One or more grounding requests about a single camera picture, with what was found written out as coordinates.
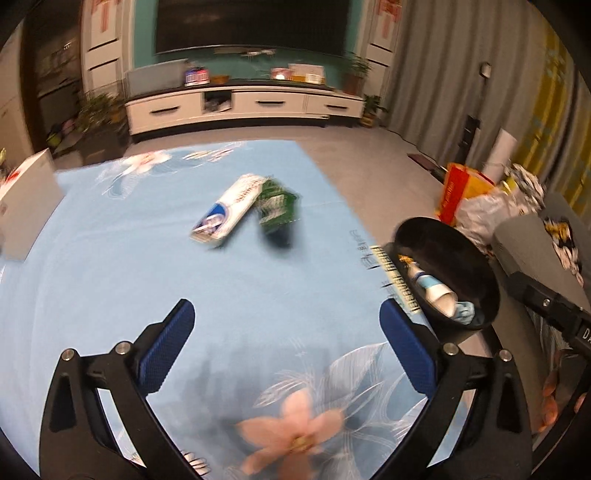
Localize white paper cup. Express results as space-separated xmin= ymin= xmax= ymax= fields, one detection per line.
xmin=408 ymin=262 xmax=458 ymax=318

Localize blue white medicine box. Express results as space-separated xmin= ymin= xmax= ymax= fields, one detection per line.
xmin=190 ymin=173 xmax=267 ymax=245

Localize dark green snack wrapper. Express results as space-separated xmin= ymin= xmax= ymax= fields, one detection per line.
xmin=256 ymin=178 xmax=298 ymax=245

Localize blue face mask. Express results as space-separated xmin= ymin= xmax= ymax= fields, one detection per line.
xmin=451 ymin=301 xmax=486 ymax=327

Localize yellow chips bag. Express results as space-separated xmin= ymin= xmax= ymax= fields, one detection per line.
xmin=399 ymin=255 xmax=417 ymax=268

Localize black trash bin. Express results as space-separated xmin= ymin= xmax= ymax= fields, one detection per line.
xmin=389 ymin=217 xmax=500 ymax=338

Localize right hand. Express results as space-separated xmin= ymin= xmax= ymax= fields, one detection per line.
xmin=538 ymin=349 xmax=580 ymax=433

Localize grey sofa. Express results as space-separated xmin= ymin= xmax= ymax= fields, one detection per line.
xmin=492 ymin=192 xmax=590 ymax=327

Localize white plastic bag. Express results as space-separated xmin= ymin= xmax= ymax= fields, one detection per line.
xmin=455 ymin=189 xmax=537 ymax=251

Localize red yellow shopping bag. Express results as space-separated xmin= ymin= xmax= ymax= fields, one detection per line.
xmin=437 ymin=163 xmax=494 ymax=226

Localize white paper roll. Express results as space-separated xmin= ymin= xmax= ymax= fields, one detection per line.
xmin=482 ymin=129 xmax=517 ymax=185

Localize standing vacuum cleaner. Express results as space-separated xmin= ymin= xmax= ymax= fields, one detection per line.
xmin=456 ymin=62 xmax=492 ymax=165

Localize blue floral tablecloth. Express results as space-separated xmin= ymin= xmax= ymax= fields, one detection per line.
xmin=0 ymin=139 xmax=431 ymax=480

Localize white storage box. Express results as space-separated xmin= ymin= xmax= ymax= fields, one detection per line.
xmin=0 ymin=149 xmax=64 ymax=261

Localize grey curtain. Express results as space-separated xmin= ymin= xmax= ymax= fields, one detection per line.
xmin=386 ymin=1 xmax=590 ymax=211

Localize corner potted plant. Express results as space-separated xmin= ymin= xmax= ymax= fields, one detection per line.
xmin=360 ymin=95 xmax=388 ymax=128

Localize potted plant stand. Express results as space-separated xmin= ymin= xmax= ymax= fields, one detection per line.
xmin=75 ymin=91 xmax=129 ymax=166

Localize white tv cabinet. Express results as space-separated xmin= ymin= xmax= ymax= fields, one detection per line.
xmin=125 ymin=85 xmax=365 ymax=136

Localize black television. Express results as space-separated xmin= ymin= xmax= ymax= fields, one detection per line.
xmin=155 ymin=0 xmax=349 ymax=55

